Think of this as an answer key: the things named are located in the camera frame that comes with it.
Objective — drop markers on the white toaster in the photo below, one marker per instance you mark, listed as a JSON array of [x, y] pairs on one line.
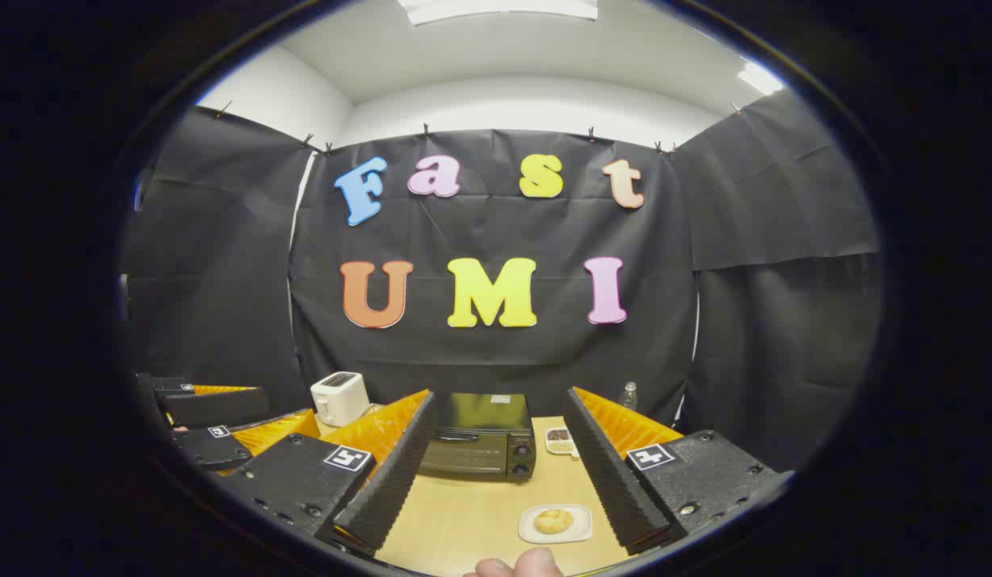
[[340, 401]]

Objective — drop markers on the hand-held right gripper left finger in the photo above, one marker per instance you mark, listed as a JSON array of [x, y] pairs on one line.
[[400, 473]]

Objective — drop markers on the small white seasoning dish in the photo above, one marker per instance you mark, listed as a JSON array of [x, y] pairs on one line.
[[558, 442]]

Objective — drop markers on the round golden bread bun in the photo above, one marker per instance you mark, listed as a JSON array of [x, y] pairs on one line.
[[554, 522]]

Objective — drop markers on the black electric oven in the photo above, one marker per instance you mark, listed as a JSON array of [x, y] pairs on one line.
[[480, 449]]

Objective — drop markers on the black backdrop cloth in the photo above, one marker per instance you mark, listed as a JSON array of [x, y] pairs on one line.
[[544, 361]]

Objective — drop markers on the ceiling light panel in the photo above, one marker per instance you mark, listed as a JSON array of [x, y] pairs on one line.
[[759, 78], [496, 8]]

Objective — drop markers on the clear plastic water bottle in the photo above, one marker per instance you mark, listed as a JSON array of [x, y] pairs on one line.
[[629, 398]]

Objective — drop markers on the white rectangular plate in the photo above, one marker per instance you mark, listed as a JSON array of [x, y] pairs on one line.
[[582, 530]]

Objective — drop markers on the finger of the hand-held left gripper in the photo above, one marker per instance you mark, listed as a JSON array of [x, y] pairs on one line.
[[207, 450], [215, 407]]

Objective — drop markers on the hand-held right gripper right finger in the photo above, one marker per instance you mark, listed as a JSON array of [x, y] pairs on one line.
[[608, 473]]

